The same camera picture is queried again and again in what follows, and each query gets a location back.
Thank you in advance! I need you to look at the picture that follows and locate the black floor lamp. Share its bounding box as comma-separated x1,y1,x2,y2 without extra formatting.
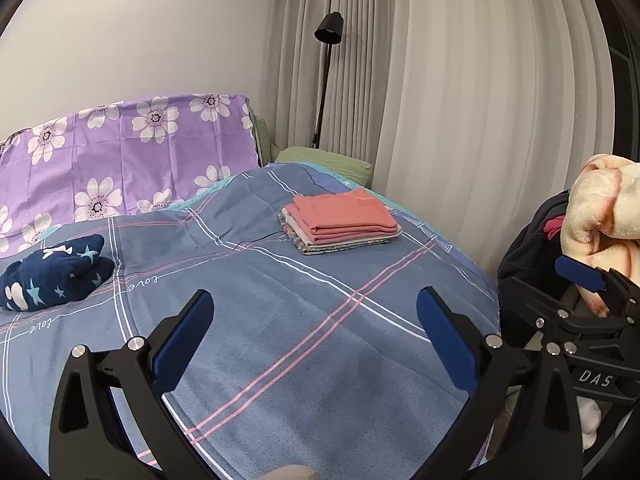
311,11,344,148

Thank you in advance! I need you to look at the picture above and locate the white pleated curtain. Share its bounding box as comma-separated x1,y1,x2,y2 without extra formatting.
260,0,615,272

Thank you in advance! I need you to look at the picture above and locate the cream fleece blanket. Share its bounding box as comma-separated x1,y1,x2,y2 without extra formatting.
558,153,640,319

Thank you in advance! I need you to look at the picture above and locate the blue plaid bed cover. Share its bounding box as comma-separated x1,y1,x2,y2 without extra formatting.
1,164,498,479

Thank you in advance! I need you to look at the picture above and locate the green pillow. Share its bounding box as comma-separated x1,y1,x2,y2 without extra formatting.
276,146,373,188

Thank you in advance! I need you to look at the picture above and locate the folded clothes stack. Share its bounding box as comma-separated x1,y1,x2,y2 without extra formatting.
277,209,402,256

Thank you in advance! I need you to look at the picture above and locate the purple floral pillow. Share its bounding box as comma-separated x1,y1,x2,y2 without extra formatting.
1,92,258,257

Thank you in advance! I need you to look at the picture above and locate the navy star fleece blanket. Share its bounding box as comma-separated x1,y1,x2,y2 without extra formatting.
1,234,115,312

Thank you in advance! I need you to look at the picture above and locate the salmon pink bear sweater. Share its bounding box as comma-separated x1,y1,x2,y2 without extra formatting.
285,188,399,244

